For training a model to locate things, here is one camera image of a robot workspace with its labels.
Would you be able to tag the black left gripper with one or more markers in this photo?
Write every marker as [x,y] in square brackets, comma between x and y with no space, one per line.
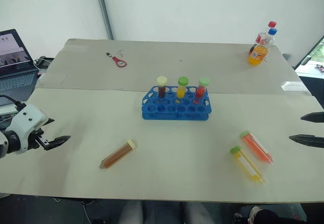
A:
[34,140]

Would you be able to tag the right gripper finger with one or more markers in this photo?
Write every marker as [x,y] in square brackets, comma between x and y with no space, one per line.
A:
[314,117]
[307,140]

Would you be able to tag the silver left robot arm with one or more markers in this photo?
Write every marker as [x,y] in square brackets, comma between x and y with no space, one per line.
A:
[3,148]

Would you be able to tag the orange tube green cap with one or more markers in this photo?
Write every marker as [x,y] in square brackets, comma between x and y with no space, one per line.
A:
[257,146]

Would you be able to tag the yellow tube green cap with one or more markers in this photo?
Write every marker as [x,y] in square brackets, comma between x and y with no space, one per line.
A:
[182,88]
[246,163]

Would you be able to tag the brown tube cream cap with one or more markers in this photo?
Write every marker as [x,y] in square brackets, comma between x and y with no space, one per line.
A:
[117,154]
[162,88]

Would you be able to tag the red tube green cap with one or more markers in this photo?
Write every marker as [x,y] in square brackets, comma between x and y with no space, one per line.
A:
[201,89]

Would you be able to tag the blue test tube rack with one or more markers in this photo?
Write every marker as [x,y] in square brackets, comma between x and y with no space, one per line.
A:
[177,108]

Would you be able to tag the open grey laptop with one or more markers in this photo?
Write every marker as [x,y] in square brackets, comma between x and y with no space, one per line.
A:
[15,77]

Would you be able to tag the orange soda bottle blue cap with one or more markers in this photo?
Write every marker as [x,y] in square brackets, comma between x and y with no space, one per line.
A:
[259,51]

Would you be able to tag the black and white shoe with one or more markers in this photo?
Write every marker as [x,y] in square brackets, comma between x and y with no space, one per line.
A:
[253,215]

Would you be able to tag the cola bottle red cap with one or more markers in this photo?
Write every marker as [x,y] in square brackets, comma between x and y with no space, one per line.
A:
[260,37]

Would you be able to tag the red bottle opener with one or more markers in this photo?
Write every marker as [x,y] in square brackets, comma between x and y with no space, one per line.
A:
[121,62]

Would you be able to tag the beige table cover sheet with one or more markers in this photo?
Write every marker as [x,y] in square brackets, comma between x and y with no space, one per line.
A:
[162,178]
[189,64]

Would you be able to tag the grey metal pole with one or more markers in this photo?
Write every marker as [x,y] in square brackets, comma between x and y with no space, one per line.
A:
[104,8]

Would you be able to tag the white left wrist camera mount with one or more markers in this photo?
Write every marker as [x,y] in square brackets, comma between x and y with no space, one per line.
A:
[26,117]

